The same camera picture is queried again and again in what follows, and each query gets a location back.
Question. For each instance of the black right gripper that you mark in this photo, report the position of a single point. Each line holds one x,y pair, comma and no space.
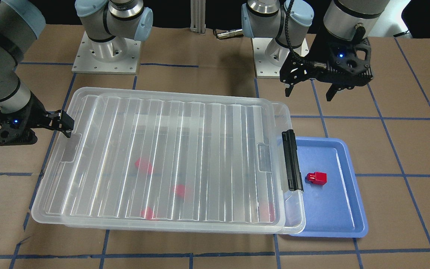
35,113

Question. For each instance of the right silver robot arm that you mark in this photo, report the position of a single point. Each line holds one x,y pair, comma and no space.
108,23

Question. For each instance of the aluminium frame post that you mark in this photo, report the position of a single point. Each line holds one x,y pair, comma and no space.
197,16

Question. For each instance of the red block in box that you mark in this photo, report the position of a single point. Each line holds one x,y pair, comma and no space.
144,165
148,214
182,191

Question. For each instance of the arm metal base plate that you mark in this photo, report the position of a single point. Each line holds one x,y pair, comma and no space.
118,56
268,57

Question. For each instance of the clear plastic box lid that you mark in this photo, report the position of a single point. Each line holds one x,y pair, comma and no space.
224,147

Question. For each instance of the red block with stud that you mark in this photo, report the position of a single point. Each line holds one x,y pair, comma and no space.
317,178

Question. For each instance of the black box latch handle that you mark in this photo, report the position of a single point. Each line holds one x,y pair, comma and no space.
294,177

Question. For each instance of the blue plastic tray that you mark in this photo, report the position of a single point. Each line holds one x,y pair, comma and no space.
335,209

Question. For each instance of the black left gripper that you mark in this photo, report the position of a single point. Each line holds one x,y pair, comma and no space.
321,50

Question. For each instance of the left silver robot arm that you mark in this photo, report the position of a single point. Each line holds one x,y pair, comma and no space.
289,22

